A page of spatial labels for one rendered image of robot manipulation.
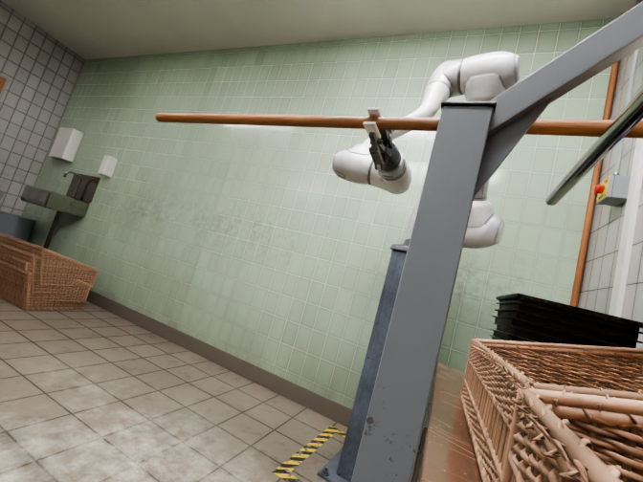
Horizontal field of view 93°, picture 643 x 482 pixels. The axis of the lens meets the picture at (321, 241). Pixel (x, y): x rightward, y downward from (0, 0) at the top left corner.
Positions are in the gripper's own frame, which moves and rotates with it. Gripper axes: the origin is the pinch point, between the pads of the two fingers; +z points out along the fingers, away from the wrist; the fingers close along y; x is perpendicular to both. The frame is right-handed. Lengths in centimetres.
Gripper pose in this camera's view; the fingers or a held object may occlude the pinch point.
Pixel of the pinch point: (374, 123)
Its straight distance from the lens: 82.9
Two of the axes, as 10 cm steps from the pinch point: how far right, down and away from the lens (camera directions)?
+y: -2.6, 9.6, -1.1
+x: -8.9, -2.0, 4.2
